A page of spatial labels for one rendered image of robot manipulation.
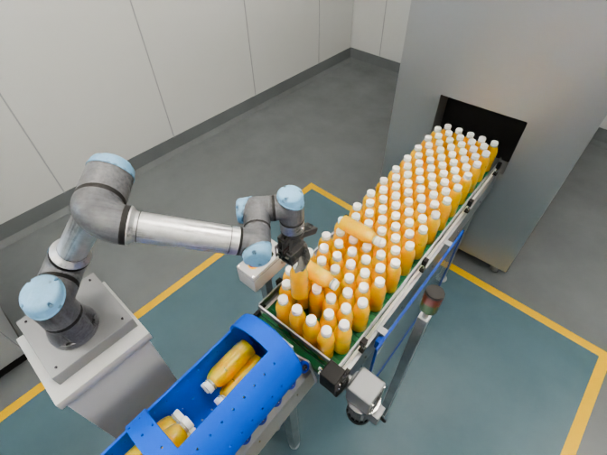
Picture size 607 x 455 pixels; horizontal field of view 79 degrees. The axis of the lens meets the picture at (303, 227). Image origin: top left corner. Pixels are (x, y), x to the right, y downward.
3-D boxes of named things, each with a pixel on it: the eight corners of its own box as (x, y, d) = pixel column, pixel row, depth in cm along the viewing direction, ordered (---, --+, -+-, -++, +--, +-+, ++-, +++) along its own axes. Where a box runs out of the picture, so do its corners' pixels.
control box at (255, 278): (239, 280, 159) (236, 265, 151) (271, 252, 169) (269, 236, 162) (256, 292, 154) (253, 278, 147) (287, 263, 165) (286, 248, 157)
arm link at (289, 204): (273, 183, 106) (303, 181, 106) (275, 211, 114) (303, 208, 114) (274, 202, 101) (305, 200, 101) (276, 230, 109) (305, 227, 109)
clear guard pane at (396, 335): (363, 393, 178) (376, 348, 143) (437, 286, 219) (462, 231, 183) (364, 394, 178) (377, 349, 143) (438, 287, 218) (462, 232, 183)
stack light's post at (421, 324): (378, 413, 215) (416, 317, 134) (381, 406, 217) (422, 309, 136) (384, 417, 213) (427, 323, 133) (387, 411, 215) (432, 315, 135)
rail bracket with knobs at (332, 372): (314, 381, 139) (314, 369, 132) (326, 366, 143) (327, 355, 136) (336, 398, 135) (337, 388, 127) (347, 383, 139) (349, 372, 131)
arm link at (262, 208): (234, 220, 99) (275, 217, 100) (235, 191, 106) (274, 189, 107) (238, 239, 105) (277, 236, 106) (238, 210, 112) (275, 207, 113)
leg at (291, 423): (286, 444, 205) (279, 407, 159) (294, 435, 208) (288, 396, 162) (294, 451, 202) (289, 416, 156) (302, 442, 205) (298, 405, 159)
